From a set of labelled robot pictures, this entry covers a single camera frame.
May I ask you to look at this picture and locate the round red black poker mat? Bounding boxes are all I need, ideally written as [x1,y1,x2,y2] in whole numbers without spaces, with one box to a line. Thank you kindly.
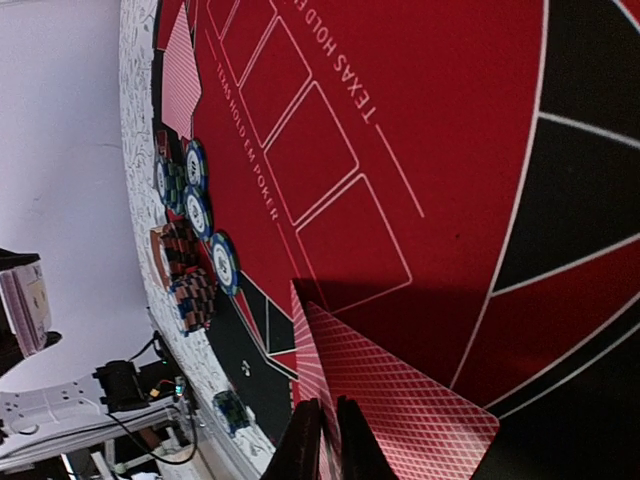
[152,1,639,479]

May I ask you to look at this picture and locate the front aluminium rail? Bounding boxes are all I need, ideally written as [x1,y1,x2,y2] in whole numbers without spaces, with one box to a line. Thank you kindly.
[1,370,191,471]

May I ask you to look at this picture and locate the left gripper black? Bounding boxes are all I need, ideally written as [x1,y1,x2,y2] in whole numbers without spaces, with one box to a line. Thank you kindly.
[0,247,64,376]

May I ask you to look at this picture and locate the red card bundle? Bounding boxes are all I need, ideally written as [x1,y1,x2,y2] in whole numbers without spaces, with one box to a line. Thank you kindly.
[1,261,52,357]

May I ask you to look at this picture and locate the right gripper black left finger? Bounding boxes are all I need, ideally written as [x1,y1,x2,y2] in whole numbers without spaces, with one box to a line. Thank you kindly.
[261,398,323,480]

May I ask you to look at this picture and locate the red playing card deck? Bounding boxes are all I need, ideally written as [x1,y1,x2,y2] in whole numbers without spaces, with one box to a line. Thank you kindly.
[149,219,199,290]

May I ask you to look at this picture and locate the green poker chip stack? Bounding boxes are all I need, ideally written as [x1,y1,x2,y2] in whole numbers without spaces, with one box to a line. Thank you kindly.
[212,390,250,437]

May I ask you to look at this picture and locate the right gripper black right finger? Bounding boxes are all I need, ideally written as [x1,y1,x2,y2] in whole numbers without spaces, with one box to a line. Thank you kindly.
[337,396,398,480]

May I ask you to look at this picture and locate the dealt red card seat eight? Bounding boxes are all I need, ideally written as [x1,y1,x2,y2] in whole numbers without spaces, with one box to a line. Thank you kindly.
[161,1,202,140]

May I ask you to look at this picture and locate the poker chips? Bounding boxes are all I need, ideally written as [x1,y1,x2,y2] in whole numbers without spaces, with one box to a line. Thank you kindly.
[169,268,217,336]

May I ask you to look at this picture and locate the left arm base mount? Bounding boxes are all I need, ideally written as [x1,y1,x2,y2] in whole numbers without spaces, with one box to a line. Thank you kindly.
[92,344,201,466]

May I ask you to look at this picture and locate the green chips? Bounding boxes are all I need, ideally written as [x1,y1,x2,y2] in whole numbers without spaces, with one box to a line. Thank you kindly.
[211,231,240,297]

